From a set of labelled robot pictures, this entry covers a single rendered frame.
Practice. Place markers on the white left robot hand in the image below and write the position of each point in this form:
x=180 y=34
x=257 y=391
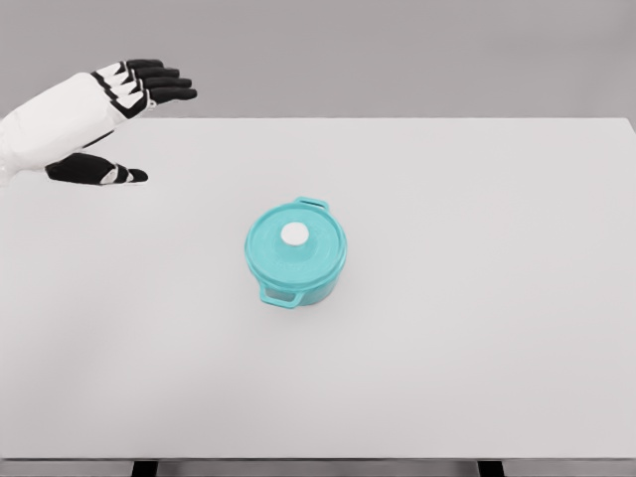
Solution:
x=69 y=119

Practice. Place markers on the teal lid with white knob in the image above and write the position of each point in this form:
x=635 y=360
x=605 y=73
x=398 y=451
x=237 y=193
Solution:
x=294 y=251

